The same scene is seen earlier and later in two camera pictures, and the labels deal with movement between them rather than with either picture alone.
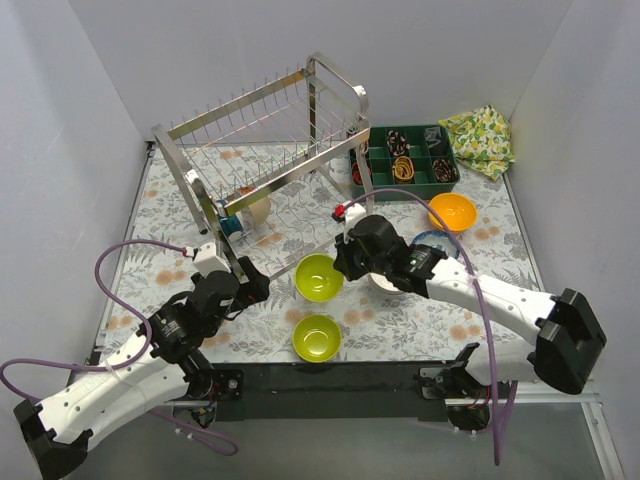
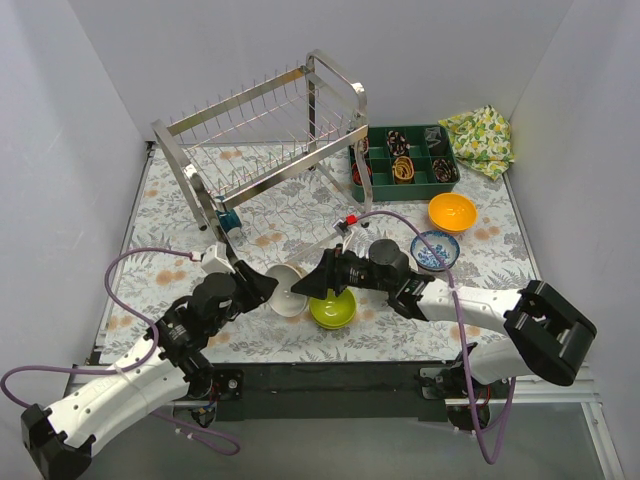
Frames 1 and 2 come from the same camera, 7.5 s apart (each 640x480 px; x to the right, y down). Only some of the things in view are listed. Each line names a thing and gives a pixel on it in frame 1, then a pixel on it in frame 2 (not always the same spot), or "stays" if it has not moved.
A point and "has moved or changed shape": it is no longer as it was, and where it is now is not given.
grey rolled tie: [433, 136] stays
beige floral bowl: [260, 211] -> [284, 302]
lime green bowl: [317, 279] has moved or changed shape
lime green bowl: [316, 338] has moved or changed shape
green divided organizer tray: [421, 159] stays
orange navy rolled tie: [356, 174] stays
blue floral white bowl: [438, 238] stays
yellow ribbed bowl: [457, 211] stays
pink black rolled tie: [397, 143] stays
